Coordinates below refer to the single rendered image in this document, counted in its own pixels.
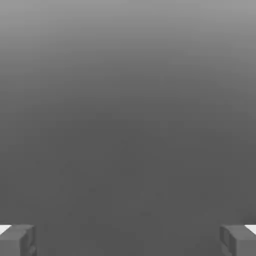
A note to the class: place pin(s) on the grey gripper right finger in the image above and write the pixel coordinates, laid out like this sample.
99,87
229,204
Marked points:
240,243

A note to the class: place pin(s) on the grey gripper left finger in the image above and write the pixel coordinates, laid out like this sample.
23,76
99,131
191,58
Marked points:
14,242

